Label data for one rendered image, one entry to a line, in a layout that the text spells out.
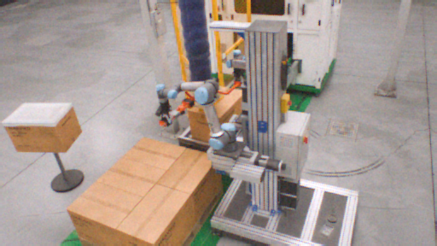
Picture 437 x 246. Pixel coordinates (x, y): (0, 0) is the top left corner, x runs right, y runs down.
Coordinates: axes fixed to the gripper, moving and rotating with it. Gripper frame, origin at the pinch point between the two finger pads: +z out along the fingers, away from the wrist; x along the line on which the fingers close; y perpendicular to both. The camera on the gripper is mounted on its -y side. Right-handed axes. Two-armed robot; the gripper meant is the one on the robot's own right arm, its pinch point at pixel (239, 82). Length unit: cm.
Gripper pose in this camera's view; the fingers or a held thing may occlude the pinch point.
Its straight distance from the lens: 364.6
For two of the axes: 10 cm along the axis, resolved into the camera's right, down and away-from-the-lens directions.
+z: 0.8, 8.2, 5.6
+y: -5.1, 5.2, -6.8
